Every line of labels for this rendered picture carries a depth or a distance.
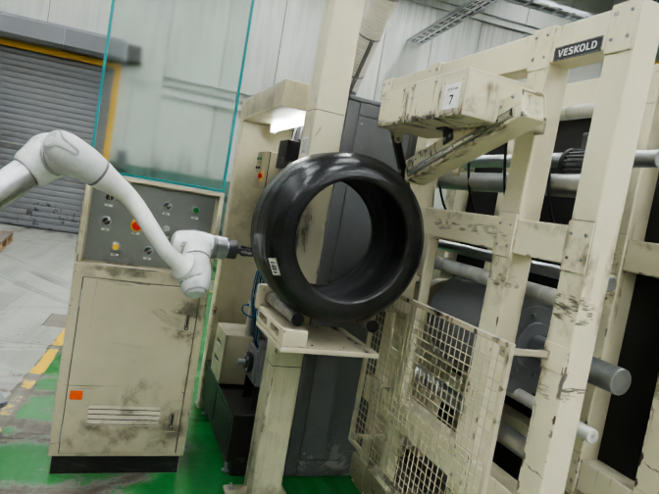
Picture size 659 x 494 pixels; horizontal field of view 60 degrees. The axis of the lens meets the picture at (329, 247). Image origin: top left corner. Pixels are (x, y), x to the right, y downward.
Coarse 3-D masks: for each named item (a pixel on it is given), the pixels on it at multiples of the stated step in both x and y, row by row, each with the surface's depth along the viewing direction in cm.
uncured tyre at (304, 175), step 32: (320, 160) 188; (352, 160) 190; (288, 192) 184; (384, 192) 221; (256, 224) 196; (288, 224) 183; (384, 224) 226; (416, 224) 200; (256, 256) 199; (288, 256) 185; (384, 256) 226; (416, 256) 202; (288, 288) 188; (320, 288) 221; (352, 288) 225; (384, 288) 198; (320, 320) 197; (352, 320) 199
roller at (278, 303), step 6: (270, 294) 221; (276, 294) 220; (270, 300) 217; (276, 300) 212; (282, 300) 210; (276, 306) 209; (282, 306) 203; (288, 306) 201; (282, 312) 201; (288, 312) 196; (294, 312) 193; (288, 318) 194; (294, 318) 191; (300, 318) 192; (294, 324) 191; (300, 324) 192
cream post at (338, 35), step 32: (352, 0) 222; (320, 32) 230; (352, 32) 223; (320, 64) 224; (352, 64) 225; (320, 96) 222; (320, 128) 224; (320, 192) 227; (320, 224) 229; (320, 256) 231; (288, 384) 233; (256, 416) 241; (288, 416) 235; (256, 448) 235; (256, 480) 234
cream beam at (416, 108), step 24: (456, 72) 180; (480, 72) 175; (384, 96) 227; (408, 96) 208; (432, 96) 191; (480, 96) 176; (504, 96) 179; (384, 120) 224; (408, 120) 206; (432, 120) 193; (456, 120) 186; (480, 120) 179
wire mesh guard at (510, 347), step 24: (432, 312) 200; (432, 336) 200; (384, 360) 230; (504, 360) 163; (360, 384) 246; (408, 384) 210; (504, 384) 162; (384, 408) 225; (408, 408) 208; (432, 408) 194; (408, 432) 206; (456, 432) 180; (384, 480) 216
